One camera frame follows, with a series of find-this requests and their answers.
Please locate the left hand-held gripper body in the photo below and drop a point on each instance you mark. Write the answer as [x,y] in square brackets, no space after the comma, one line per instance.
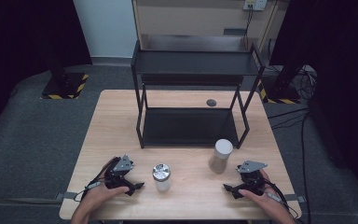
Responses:
[118,179]

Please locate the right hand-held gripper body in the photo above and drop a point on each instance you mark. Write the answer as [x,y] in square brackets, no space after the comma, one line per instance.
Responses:
[251,182]

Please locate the silver lid glass jar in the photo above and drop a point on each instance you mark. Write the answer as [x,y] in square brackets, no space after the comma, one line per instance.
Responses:
[161,174]

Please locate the black metal shelf rack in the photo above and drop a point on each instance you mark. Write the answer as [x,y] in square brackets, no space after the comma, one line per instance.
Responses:
[195,63]

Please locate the person's right hand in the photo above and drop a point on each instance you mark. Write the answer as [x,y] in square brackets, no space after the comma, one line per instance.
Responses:
[268,200]

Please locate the person's left hand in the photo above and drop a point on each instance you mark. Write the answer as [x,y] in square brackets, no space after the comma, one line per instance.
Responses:
[98,199]

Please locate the round dark table grommet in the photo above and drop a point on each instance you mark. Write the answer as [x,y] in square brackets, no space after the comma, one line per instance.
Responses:
[211,102]

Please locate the black stand with striped base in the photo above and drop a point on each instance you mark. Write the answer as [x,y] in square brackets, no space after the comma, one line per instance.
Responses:
[63,85]
[281,90]

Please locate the black curtain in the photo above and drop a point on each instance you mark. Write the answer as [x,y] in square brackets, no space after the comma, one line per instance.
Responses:
[18,46]
[345,77]

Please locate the beige wooden cabinet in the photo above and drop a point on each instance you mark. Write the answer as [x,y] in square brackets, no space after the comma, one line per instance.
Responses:
[199,18]

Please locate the white wall socket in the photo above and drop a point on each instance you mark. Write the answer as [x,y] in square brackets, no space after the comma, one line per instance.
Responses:
[255,4]

